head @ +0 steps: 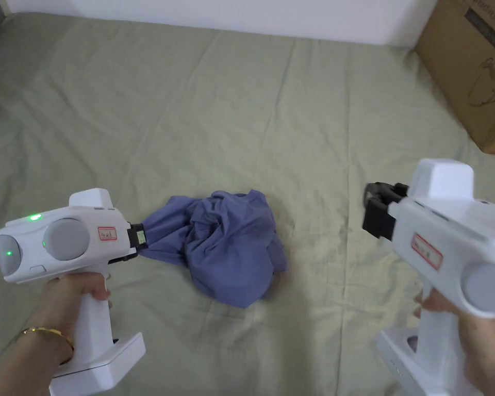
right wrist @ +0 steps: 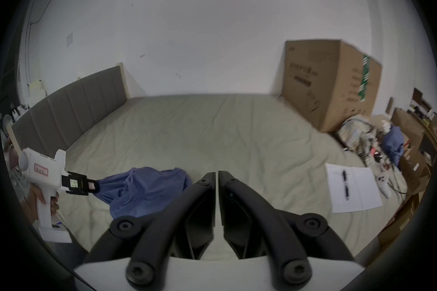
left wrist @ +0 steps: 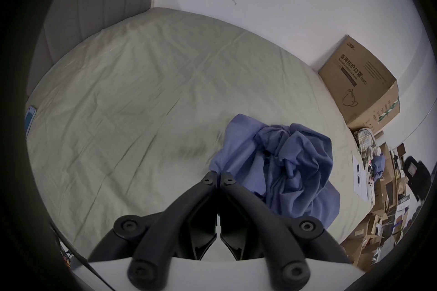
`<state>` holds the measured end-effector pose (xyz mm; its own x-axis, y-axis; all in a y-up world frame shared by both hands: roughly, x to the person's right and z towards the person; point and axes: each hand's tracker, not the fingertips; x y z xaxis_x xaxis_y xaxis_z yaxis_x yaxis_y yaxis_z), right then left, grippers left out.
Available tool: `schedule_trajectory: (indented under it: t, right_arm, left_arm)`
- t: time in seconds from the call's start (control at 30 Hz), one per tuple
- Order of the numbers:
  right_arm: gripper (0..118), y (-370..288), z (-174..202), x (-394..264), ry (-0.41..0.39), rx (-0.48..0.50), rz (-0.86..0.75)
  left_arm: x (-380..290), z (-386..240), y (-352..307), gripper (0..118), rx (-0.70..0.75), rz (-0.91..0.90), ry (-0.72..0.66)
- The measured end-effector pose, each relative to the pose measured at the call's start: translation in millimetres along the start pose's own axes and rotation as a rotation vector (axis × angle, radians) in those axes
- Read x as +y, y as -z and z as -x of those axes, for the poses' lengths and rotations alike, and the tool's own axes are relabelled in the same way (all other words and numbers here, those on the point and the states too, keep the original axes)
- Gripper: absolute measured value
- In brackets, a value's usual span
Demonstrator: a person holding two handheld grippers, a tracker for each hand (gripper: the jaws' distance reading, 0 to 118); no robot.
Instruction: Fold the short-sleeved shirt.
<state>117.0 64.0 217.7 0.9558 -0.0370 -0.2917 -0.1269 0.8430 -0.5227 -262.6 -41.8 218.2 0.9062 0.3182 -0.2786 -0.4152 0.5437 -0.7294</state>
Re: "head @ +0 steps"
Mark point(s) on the brown cardboard carton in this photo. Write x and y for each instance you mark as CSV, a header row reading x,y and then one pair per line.
x,y
470,62

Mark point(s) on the bed with pale green sheet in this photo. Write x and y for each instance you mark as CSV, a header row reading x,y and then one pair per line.
x,y
189,123

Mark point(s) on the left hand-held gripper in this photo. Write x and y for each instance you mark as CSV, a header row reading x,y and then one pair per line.
x,y
66,243

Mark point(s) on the blue garment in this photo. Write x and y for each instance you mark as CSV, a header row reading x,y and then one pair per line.
x,y
222,247

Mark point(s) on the person's left hand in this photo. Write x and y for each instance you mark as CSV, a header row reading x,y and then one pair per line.
x,y
55,305

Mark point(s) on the person's right hand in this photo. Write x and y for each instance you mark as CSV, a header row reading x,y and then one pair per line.
x,y
489,350

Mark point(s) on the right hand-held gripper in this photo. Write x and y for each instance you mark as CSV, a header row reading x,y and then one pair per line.
x,y
445,231

